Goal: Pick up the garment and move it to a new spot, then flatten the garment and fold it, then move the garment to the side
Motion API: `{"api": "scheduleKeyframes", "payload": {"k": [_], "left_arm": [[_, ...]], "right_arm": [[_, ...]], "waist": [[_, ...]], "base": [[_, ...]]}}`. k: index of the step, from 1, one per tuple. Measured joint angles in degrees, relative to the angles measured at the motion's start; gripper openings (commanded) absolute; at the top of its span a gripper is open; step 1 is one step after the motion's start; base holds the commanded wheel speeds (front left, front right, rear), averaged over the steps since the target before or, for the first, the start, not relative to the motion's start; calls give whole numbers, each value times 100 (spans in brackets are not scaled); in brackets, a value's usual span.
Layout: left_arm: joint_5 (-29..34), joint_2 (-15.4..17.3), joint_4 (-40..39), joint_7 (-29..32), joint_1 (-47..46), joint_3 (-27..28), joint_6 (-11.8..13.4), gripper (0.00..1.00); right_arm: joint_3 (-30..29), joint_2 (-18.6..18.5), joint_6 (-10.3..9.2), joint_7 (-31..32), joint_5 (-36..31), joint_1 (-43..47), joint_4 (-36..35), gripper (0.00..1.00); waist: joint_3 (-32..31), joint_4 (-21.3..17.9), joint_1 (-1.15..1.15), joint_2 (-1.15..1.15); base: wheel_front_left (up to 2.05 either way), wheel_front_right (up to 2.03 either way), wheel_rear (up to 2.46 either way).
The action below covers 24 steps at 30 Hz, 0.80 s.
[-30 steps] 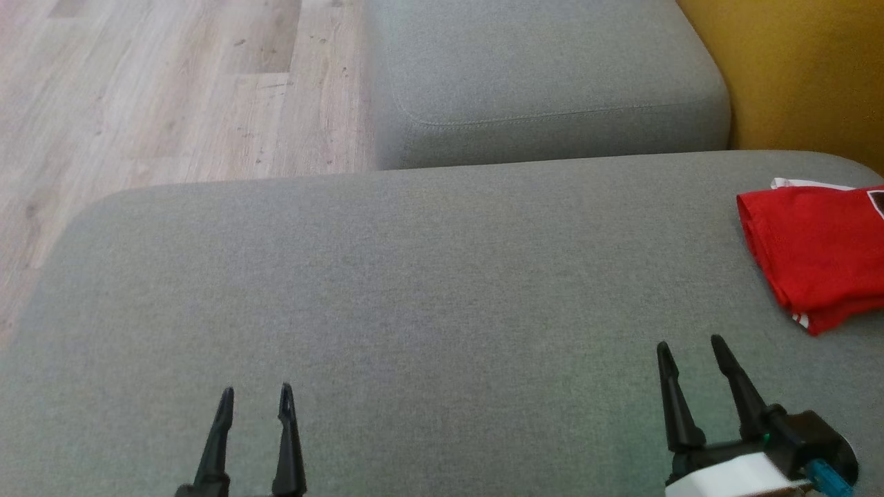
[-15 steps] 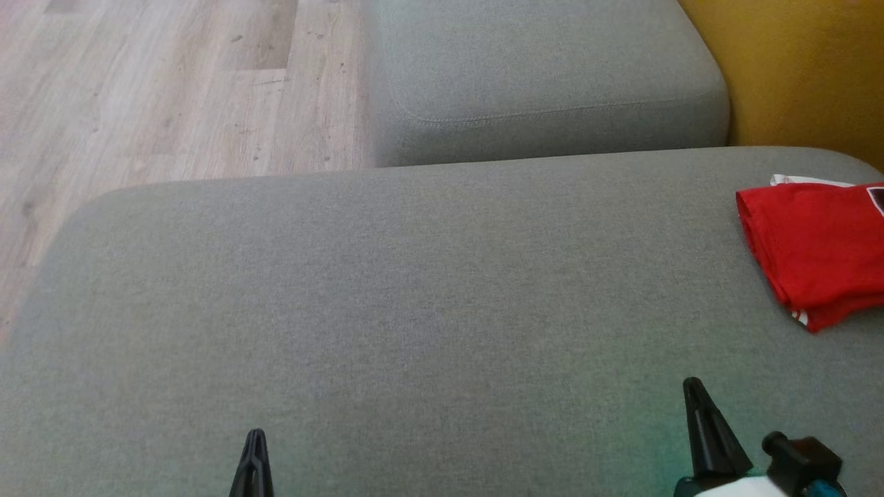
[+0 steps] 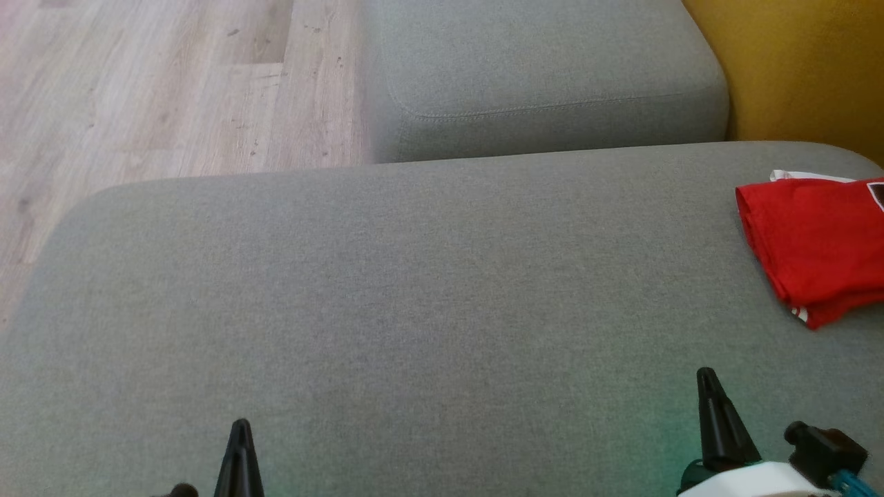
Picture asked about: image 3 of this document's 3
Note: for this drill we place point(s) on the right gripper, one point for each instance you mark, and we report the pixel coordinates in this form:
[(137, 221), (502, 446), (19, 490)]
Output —
[(815, 455)]

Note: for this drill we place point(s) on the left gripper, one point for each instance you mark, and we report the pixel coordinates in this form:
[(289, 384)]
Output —
[(181, 491)]

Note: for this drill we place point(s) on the red shorts with white stripes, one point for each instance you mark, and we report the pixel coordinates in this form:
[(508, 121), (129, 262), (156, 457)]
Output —
[(815, 241)]

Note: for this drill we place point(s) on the wide yellow sofa backrest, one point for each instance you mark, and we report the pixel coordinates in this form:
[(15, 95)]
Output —
[(801, 62)]

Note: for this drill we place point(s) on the medium grey sofa seat cushion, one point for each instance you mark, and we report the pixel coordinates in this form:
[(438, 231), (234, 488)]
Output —
[(539, 55)]

